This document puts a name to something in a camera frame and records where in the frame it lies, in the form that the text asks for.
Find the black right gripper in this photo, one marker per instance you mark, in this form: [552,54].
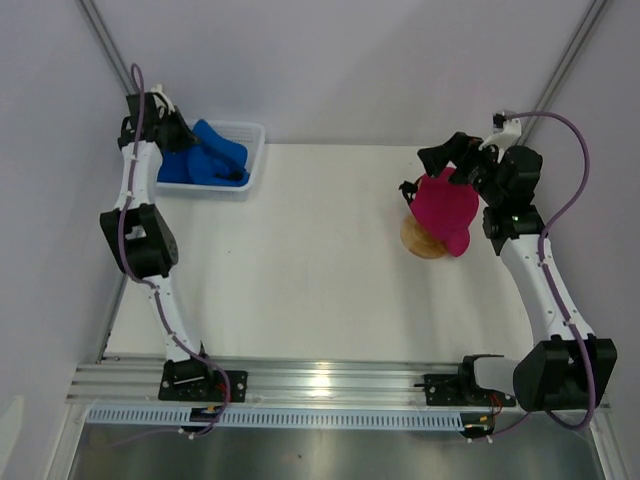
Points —
[462,150]

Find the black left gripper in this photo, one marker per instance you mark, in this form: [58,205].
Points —
[188,137]

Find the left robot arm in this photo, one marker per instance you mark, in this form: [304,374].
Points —
[139,237]

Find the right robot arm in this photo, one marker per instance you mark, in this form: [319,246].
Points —
[569,366]

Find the blue cap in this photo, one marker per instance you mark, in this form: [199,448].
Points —
[215,161]

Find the white plastic basket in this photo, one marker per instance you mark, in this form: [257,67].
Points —
[252,136]

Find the wooden hat stand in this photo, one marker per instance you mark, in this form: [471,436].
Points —
[420,242]

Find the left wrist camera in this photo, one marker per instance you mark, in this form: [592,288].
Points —
[162,97]

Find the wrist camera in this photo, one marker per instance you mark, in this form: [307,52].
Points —
[507,129]
[162,97]

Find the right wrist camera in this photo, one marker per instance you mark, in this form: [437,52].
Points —
[507,129]

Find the left aluminium frame post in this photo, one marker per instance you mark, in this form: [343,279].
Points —
[106,43]

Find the aluminium frame post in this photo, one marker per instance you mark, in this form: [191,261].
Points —
[571,53]
[106,43]

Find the right aluminium frame post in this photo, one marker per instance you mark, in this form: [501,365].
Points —
[571,53]

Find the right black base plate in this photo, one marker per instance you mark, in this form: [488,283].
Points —
[450,390]

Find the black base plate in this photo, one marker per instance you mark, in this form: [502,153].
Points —
[225,385]
[450,390]

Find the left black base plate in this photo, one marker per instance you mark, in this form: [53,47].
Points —
[225,385]

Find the aluminium mounting rail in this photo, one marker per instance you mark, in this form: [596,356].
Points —
[271,383]

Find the white slotted cable duct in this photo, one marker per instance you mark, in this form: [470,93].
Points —
[246,417]

